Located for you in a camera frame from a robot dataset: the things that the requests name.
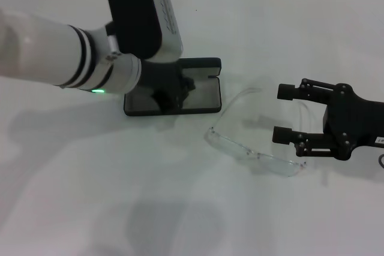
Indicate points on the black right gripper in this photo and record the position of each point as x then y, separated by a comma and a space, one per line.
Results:
354, 122

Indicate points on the black glasses case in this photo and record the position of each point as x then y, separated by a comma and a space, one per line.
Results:
207, 100

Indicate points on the clear white glasses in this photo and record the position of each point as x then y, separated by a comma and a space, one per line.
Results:
228, 145

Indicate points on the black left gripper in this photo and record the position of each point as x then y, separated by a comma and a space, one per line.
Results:
162, 76

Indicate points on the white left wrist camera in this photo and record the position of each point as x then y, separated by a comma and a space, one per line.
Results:
135, 13

